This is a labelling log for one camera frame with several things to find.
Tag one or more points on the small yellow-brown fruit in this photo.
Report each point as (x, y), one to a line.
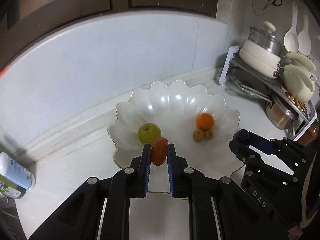
(198, 135)
(208, 135)

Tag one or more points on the white rice spoon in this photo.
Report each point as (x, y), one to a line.
(290, 39)
(304, 37)

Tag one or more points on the white scalloped fruit bowl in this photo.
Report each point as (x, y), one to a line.
(174, 109)

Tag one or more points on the dark wooden window frame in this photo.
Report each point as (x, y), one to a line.
(26, 22)

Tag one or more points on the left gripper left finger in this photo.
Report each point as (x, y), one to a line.
(99, 209)

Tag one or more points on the steel pan lid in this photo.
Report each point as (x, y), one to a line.
(249, 84)

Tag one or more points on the orange tangerine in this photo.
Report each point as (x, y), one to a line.
(204, 122)

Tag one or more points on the white rice spoon left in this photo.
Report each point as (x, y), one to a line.
(290, 39)

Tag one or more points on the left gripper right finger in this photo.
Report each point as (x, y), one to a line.
(218, 208)

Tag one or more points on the white rice spoon right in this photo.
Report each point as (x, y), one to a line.
(304, 37)

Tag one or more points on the grey corner shelf rack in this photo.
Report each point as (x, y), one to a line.
(307, 111)

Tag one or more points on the green dish soap bottle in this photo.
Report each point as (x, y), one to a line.
(10, 189)

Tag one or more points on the white pump lotion bottle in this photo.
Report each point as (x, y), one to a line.
(15, 172)

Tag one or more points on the red cherry tomato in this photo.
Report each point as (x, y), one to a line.
(158, 152)

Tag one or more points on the black scissors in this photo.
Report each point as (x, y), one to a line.
(275, 3)

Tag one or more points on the green apple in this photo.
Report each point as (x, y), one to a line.
(149, 133)

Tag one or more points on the glass jar of red sauce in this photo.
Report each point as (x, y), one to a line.
(311, 134)

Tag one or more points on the cream pot with glass lid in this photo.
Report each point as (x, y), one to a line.
(262, 51)

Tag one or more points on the stainless steel pot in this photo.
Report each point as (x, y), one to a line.
(280, 113)

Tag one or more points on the cream ceramic kettle pot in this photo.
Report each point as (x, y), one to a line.
(298, 77)

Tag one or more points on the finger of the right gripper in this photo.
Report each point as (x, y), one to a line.
(286, 150)
(241, 142)

